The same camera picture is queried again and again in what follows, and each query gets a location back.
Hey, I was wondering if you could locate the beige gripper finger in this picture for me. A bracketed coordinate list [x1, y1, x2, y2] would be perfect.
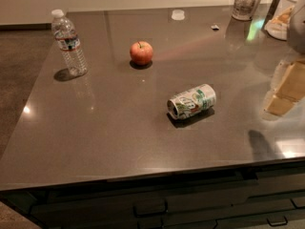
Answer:
[264, 59, 305, 116]

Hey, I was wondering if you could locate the red apple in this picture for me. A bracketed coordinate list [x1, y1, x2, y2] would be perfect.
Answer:
[130, 41, 153, 65]

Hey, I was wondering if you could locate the white paper cup with lid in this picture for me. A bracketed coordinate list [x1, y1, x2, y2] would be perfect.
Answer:
[263, 0, 298, 41]

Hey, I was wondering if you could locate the clear plastic water bottle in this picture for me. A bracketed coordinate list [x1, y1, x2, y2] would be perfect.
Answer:
[51, 10, 88, 77]

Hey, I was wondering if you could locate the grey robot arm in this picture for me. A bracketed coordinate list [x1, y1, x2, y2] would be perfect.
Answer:
[263, 0, 305, 116]

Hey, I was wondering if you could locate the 7up soda can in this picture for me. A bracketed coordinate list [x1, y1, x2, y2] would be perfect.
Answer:
[167, 84, 216, 120]

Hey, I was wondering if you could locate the dark drawer cabinet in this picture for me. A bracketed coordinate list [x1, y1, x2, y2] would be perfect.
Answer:
[1, 159, 305, 229]

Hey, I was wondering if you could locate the dark flat object behind cup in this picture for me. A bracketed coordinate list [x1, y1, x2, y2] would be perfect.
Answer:
[265, 0, 280, 21]

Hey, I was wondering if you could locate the white bottle cap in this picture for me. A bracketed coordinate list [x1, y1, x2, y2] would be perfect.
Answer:
[172, 10, 185, 21]

